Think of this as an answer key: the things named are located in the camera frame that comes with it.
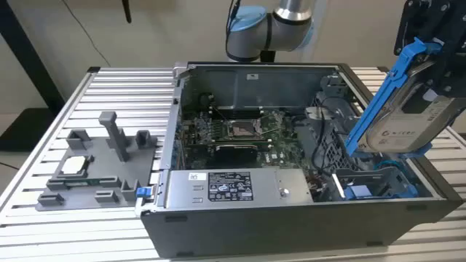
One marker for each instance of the blue case latch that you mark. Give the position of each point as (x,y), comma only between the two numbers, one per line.
(143,192)

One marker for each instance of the perforated metal drive cage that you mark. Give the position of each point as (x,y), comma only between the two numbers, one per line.
(338,109)

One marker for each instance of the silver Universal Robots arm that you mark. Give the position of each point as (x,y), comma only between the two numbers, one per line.
(288,35)

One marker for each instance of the black graphics card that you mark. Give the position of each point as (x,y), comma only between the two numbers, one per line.
(234,155)

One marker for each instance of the black stand pole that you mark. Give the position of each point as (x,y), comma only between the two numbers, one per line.
(26,46)

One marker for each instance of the black open PC case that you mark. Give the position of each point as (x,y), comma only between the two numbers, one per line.
(292,232)

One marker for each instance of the CPU socket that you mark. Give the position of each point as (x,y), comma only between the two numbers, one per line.
(244,128)

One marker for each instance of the grey parts rack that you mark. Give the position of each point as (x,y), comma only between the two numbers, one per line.
(138,166)

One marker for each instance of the black stand base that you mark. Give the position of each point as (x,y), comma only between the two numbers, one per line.
(26,131)

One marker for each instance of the silver power supply unit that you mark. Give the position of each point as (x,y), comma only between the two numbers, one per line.
(252,188)

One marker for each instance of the green motherboard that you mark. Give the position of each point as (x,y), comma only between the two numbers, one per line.
(284,155)

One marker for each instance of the black RAM slot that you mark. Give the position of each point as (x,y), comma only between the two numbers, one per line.
(237,110)
(241,141)

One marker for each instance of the hard disk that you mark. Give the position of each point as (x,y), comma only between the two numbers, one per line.
(412,128)

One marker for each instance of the black hanging rod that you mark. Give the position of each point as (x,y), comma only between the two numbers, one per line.
(127,11)

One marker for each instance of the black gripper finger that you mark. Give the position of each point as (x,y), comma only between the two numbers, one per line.
(453,71)

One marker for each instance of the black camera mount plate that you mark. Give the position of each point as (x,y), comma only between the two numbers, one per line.
(407,24)

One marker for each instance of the silver CPU chip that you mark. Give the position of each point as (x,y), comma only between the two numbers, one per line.
(74,164)

